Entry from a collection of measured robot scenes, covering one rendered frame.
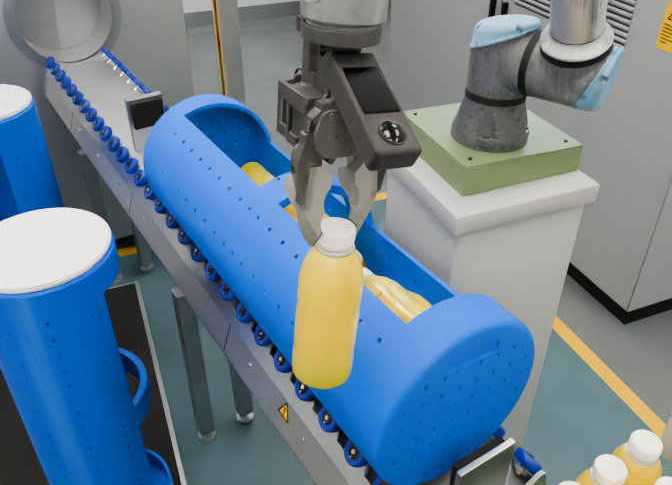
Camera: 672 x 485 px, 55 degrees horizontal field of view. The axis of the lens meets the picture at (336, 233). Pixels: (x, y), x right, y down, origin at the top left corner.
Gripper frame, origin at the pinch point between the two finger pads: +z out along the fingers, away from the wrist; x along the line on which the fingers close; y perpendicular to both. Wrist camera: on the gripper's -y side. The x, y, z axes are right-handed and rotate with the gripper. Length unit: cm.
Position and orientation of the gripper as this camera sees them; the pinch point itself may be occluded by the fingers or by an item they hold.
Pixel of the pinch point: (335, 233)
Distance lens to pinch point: 64.9
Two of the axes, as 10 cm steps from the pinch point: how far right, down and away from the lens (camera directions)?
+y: -5.0, -4.6, 7.4
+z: -0.8, 8.7, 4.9
